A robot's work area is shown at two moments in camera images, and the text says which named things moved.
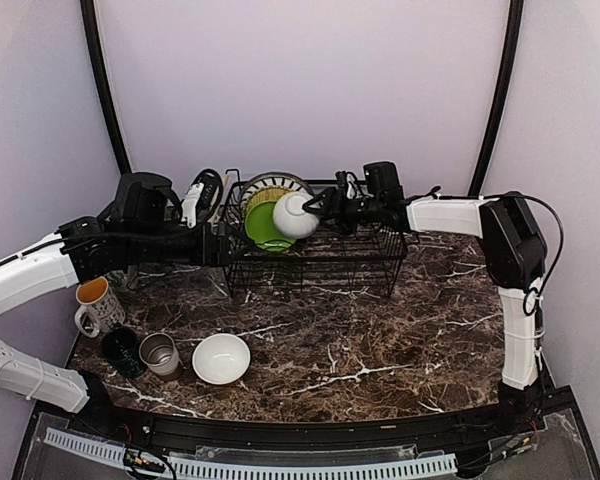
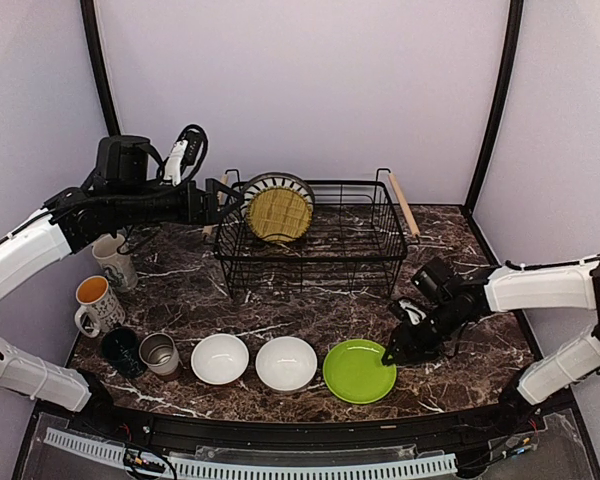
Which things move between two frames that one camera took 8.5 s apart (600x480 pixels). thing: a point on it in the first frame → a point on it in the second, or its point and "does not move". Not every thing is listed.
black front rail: [375, 434] does not move
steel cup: [160, 354] does not move
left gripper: [219, 255] → [209, 211]
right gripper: [339, 210] → [408, 341]
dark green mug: [121, 350] does not move
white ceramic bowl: [291, 218] → [286, 364]
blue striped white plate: [280, 179] does not move
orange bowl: [221, 359] does not move
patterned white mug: [99, 302] does not move
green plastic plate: [262, 229] → [354, 371]
